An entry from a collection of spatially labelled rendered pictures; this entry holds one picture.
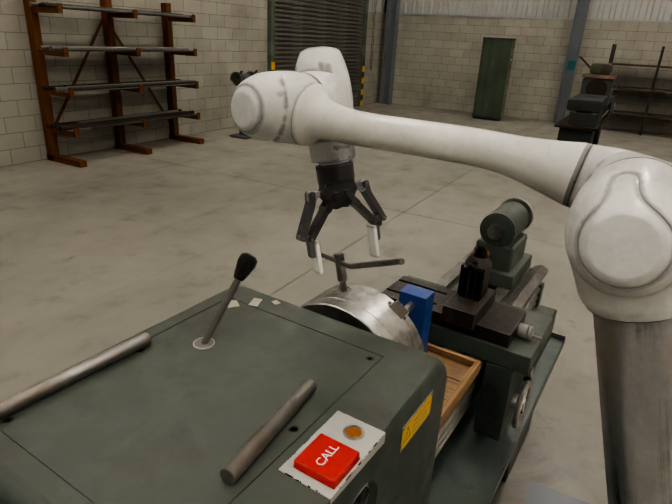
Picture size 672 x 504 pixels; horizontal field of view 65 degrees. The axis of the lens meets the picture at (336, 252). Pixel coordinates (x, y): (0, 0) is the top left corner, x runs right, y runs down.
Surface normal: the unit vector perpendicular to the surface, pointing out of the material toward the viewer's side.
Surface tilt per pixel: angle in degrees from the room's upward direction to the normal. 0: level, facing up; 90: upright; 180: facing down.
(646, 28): 90
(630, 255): 84
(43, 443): 0
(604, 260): 81
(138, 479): 0
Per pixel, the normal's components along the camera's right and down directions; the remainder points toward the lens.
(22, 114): 0.87, 0.23
